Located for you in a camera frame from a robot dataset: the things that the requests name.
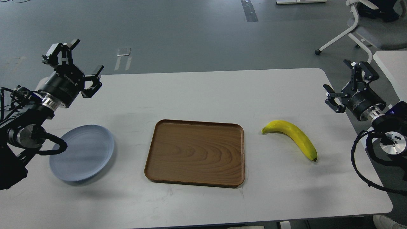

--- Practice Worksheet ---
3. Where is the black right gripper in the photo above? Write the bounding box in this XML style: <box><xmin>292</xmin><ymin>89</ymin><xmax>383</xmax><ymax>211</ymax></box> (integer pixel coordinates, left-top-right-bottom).
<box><xmin>323</xmin><ymin>59</ymin><xmax>387</xmax><ymax>121</ymax></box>

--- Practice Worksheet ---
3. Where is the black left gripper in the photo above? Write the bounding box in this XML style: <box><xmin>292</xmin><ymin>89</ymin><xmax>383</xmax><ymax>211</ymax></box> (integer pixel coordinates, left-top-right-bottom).
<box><xmin>38</xmin><ymin>39</ymin><xmax>104</xmax><ymax>108</ymax></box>

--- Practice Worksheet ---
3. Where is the light blue round plate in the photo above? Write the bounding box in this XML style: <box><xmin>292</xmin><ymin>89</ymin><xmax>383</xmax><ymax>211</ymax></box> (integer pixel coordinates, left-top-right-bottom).
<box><xmin>49</xmin><ymin>125</ymin><xmax>115</xmax><ymax>182</ymax></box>

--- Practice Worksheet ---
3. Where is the yellow banana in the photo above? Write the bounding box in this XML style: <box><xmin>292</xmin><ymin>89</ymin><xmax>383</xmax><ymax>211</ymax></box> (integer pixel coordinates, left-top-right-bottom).
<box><xmin>261</xmin><ymin>120</ymin><xmax>318</xmax><ymax>162</ymax></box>

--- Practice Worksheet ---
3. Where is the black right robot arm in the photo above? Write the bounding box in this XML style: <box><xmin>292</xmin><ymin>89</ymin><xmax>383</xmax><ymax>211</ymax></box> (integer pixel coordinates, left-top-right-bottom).
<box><xmin>323</xmin><ymin>59</ymin><xmax>406</xmax><ymax>196</ymax></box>

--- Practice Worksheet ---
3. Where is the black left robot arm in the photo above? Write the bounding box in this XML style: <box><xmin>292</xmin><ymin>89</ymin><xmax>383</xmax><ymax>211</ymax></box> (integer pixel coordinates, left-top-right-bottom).
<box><xmin>0</xmin><ymin>39</ymin><xmax>104</xmax><ymax>190</ymax></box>

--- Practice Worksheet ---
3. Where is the white office chair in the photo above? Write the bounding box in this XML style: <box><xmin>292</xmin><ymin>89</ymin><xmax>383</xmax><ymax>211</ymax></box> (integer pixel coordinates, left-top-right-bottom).
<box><xmin>315</xmin><ymin>0</ymin><xmax>407</xmax><ymax>64</ymax></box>

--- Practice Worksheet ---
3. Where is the white side table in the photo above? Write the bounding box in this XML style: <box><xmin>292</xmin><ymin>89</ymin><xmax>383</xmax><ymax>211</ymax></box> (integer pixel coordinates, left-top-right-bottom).
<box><xmin>373</xmin><ymin>50</ymin><xmax>407</xmax><ymax>102</ymax></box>

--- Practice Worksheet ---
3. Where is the white shoe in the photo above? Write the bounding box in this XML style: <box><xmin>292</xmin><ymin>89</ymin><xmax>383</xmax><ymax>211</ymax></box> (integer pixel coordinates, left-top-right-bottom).
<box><xmin>372</xmin><ymin>215</ymin><xmax>407</xmax><ymax>229</ymax></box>

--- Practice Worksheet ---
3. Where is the brown wooden tray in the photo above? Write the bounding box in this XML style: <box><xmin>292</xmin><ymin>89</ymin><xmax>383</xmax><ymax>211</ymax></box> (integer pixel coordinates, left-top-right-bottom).
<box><xmin>144</xmin><ymin>119</ymin><xmax>245</xmax><ymax>188</ymax></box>

